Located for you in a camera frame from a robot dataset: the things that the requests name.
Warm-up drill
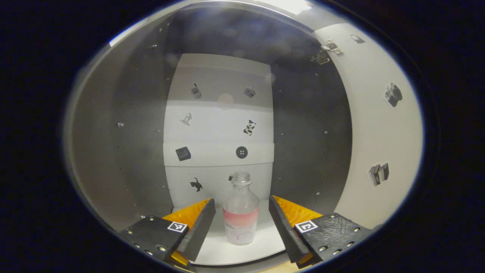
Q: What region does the metal cabinet hinge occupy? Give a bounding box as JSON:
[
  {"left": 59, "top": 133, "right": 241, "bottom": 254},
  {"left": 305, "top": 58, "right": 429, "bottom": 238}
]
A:
[{"left": 311, "top": 39, "right": 344, "bottom": 65}]

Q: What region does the dark grey cabinet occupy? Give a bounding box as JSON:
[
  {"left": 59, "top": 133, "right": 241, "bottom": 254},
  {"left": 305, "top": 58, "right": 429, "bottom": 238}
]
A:
[{"left": 64, "top": 2, "right": 355, "bottom": 267}]

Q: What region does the clear plastic bottle pink label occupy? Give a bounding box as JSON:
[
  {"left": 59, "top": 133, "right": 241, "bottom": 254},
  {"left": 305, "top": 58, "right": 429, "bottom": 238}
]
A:
[{"left": 223, "top": 171, "right": 260, "bottom": 246}]

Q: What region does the white cabinet door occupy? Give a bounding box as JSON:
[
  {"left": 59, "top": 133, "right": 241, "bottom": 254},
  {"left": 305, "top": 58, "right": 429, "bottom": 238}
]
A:
[{"left": 314, "top": 23, "right": 424, "bottom": 230}]

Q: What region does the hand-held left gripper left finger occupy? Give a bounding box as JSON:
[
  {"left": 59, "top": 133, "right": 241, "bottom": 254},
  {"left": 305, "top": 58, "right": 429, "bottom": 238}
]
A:
[{"left": 119, "top": 197, "right": 216, "bottom": 270}]

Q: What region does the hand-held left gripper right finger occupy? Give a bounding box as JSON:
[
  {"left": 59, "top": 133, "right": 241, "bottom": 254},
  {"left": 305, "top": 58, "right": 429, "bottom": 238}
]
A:
[{"left": 268, "top": 195, "right": 379, "bottom": 269}]

